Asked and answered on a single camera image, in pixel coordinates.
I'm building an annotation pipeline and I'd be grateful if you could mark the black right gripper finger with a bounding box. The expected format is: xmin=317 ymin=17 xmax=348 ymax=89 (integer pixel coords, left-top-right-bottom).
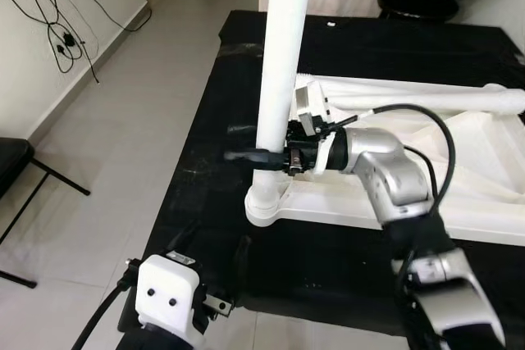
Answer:
xmin=223 ymin=148 xmax=288 ymax=166

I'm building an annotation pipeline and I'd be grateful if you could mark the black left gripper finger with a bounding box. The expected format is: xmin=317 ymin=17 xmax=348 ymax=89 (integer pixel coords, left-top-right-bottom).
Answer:
xmin=230 ymin=235 xmax=252 ymax=287

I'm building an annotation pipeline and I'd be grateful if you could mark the white plastic table leg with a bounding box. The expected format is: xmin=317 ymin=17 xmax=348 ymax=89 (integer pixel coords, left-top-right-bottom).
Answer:
xmin=316 ymin=78 xmax=525 ymax=115
xmin=250 ymin=0 xmax=317 ymax=203

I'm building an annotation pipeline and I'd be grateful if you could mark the black chair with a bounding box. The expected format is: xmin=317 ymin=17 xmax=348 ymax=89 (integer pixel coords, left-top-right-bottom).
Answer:
xmin=0 ymin=137 xmax=91 ymax=289

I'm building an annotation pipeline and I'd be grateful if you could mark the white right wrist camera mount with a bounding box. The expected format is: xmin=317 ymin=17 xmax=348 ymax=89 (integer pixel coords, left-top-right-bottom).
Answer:
xmin=291 ymin=84 xmax=355 ymax=175

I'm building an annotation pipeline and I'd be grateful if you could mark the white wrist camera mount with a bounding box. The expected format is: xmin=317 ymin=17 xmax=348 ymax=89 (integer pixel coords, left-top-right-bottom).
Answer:
xmin=291 ymin=84 xmax=355 ymax=175
xmin=137 ymin=253 xmax=208 ymax=343

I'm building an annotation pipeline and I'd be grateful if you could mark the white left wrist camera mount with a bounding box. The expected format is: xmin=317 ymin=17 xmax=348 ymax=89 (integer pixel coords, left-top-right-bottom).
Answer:
xmin=137 ymin=253 xmax=208 ymax=343

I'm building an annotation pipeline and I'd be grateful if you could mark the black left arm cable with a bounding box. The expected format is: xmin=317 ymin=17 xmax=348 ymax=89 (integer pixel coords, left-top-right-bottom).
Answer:
xmin=70 ymin=264 xmax=140 ymax=350

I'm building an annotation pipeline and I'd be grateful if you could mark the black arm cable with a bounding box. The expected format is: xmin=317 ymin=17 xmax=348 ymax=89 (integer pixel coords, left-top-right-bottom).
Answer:
xmin=70 ymin=264 xmax=140 ymax=350
xmin=324 ymin=104 xmax=457 ymax=350

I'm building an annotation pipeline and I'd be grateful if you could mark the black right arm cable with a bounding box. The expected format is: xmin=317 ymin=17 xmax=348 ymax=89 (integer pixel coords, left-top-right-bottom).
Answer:
xmin=324 ymin=104 xmax=457 ymax=350

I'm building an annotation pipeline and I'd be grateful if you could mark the black wall cable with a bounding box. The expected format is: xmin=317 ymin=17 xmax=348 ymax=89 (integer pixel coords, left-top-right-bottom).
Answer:
xmin=0 ymin=0 xmax=153 ymax=84

